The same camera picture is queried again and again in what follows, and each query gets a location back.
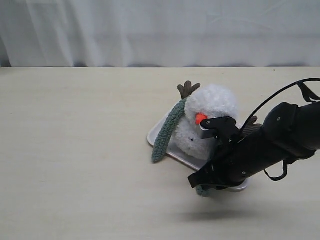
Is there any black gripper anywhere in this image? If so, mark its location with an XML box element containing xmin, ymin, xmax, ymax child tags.
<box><xmin>187</xmin><ymin>137</ymin><xmax>265</xmax><ymax>190</ymax></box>

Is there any green fuzzy scarf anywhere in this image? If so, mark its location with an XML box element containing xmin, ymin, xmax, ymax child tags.
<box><xmin>151</xmin><ymin>98</ymin><xmax>218</xmax><ymax>198</ymax></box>

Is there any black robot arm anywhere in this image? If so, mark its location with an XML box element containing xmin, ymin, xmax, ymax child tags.
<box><xmin>188</xmin><ymin>102</ymin><xmax>320</xmax><ymax>190</ymax></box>

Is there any white plastic tray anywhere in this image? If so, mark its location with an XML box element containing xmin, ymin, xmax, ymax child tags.
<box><xmin>146</xmin><ymin>111</ymin><xmax>250</xmax><ymax>193</ymax></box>

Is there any white backdrop curtain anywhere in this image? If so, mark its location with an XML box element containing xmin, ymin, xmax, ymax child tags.
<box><xmin>0</xmin><ymin>0</ymin><xmax>320</xmax><ymax>68</ymax></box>

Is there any black cable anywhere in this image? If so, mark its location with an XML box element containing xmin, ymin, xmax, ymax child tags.
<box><xmin>241</xmin><ymin>78</ymin><xmax>320</xmax><ymax>131</ymax></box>

